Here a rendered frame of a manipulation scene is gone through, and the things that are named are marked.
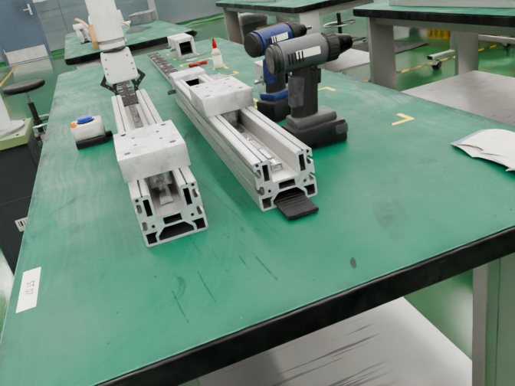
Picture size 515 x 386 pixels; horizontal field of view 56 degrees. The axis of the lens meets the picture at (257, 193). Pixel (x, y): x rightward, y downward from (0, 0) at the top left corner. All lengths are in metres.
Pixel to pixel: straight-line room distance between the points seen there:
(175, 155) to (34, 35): 11.80
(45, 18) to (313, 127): 11.70
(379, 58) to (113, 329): 2.79
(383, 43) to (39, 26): 10.12
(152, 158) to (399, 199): 0.39
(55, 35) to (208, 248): 11.92
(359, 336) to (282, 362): 0.21
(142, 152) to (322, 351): 0.76
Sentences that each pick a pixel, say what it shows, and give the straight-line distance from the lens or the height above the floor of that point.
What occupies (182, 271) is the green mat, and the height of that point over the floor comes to 0.78.
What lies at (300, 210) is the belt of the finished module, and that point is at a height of 0.79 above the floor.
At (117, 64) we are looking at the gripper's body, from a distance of 1.66.
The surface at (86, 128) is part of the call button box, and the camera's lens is 1.37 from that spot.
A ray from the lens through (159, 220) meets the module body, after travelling 0.76.
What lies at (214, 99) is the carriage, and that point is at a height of 0.90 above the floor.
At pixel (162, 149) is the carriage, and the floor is 0.90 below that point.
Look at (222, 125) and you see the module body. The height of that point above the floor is 0.86.
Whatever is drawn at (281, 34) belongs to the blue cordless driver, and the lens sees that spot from 1.21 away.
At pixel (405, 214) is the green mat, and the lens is 0.74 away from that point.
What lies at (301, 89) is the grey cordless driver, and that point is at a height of 0.90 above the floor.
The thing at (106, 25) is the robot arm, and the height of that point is 1.05.
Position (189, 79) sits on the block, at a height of 0.86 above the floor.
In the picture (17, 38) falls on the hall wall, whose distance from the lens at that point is 12.59.
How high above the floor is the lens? 1.15
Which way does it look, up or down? 25 degrees down
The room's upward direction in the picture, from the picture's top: 11 degrees counter-clockwise
